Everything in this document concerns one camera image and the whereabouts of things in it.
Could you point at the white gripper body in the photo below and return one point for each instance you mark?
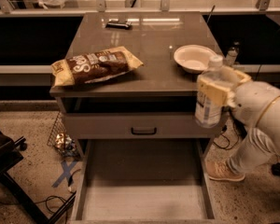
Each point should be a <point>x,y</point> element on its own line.
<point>254,103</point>

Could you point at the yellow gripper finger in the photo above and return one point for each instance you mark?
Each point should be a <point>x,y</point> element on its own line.
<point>220,92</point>
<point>235,76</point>

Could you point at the clear plastic water bottle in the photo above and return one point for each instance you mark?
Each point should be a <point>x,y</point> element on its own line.
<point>207,113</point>

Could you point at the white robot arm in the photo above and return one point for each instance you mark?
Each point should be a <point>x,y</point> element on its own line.
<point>269,121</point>

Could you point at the small bottle behind cabinet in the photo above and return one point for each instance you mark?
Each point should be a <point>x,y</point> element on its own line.
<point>232,53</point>

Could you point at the grey drawer cabinet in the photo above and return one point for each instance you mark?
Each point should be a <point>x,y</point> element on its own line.
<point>159,86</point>

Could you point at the open middle drawer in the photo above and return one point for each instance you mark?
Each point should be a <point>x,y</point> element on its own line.
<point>143,182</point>

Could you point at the closed top drawer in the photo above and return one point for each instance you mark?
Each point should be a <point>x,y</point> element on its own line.
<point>138,125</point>

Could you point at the white paper bowl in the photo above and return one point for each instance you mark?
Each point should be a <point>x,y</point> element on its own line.
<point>193,58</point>

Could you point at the person leg light trousers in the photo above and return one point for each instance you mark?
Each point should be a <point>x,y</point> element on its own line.
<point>255,150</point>

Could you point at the tan shoe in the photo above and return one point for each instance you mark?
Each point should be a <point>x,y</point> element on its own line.
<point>220,171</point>

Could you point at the small dark snack bar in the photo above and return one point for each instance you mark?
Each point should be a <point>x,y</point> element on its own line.
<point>119,25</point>

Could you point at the brown chips bag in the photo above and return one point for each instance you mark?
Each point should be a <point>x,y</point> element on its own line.
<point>94,67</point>

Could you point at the blue tape cross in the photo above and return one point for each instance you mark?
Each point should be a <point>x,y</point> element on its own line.
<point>66,174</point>

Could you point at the wire mesh trash basket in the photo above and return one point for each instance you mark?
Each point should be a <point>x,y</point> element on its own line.
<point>61,141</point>

